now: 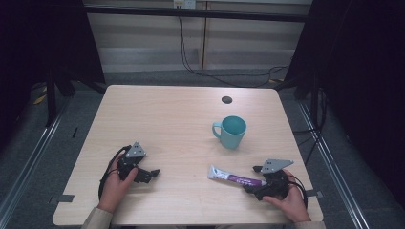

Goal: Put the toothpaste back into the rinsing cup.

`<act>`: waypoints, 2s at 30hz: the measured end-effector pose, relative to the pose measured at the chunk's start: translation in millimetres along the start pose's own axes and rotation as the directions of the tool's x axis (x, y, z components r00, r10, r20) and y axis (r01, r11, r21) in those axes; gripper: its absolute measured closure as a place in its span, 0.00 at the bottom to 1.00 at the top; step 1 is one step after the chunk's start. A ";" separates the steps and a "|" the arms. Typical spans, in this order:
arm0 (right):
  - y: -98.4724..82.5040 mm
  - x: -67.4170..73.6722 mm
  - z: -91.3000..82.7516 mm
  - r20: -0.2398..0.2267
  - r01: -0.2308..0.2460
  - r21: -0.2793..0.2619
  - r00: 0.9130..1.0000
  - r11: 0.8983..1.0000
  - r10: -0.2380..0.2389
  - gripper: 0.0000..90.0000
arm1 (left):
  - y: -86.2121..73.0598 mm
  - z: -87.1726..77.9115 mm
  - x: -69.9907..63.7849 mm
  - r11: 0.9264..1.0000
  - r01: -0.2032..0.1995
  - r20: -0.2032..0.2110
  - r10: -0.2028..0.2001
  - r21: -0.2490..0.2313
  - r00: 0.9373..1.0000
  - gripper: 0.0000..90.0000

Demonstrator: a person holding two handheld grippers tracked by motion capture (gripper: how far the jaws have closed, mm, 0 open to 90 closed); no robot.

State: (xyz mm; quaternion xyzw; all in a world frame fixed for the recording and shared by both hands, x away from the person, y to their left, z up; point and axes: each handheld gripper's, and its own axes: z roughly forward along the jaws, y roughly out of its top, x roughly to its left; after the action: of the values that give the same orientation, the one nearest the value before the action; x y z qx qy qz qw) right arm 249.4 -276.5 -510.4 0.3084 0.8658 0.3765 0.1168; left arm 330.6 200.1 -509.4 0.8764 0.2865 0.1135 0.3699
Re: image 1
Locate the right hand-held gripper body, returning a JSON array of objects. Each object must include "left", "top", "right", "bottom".
[{"left": 256, "top": 158, "right": 295, "bottom": 201}]

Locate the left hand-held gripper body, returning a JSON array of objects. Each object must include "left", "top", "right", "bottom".
[{"left": 117, "top": 141, "right": 148, "bottom": 181}]

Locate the purple and white sachet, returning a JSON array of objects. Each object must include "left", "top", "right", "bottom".
[{"left": 207, "top": 164, "right": 268, "bottom": 188}]

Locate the person's right hand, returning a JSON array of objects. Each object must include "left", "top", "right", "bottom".
[{"left": 262, "top": 169, "right": 311, "bottom": 224}]

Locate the person's left hand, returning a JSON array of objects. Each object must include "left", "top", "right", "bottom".
[{"left": 96, "top": 152, "right": 139, "bottom": 215}]

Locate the teal cup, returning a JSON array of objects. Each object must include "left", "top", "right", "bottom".
[{"left": 211, "top": 114, "right": 247, "bottom": 151}]

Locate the yellow floor scrap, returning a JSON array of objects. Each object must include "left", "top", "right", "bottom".
[{"left": 32, "top": 93, "right": 48, "bottom": 106}]

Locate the dark curtain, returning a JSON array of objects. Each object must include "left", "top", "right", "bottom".
[
  {"left": 0, "top": 0, "right": 107, "bottom": 151},
  {"left": 283, "top": 0, "right": 405, "bottom": 208}
]

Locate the black horizontal bar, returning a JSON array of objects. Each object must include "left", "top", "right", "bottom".
[{"left": 83, "top": 4, "right": 312, "bottom": 24}]

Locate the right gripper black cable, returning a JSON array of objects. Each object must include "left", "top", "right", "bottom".
[{"left": 286, "top": 173, "right": 309, "bottom": 210}]

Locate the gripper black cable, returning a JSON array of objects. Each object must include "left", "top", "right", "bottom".
[
  {"left": 286, "top": 173, "right": 309, "bottom": 210},
  {"left": 97, "top": 144, "right": 133, "bottom": 202}
]

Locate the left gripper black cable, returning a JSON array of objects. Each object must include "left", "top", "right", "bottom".
[{"left": 97, "top": 144, "right": 133, "bottom": 202}]

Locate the aluminium floor rail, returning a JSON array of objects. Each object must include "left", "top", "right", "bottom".
[
  {"left": 0, "top": 94, "right": 72, "bottom": 220},
  {"left": 298, "top": 100, "right": 371, "bottom": 229}
]

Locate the black wall cable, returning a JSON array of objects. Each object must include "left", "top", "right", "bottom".
[{"left": 177, "top": 15, "right": 290, "bottom": 89}]

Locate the white wall socket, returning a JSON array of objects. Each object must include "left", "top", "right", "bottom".
[{"left": 173, "top": 0, "right": 197, "bottom": 10}]

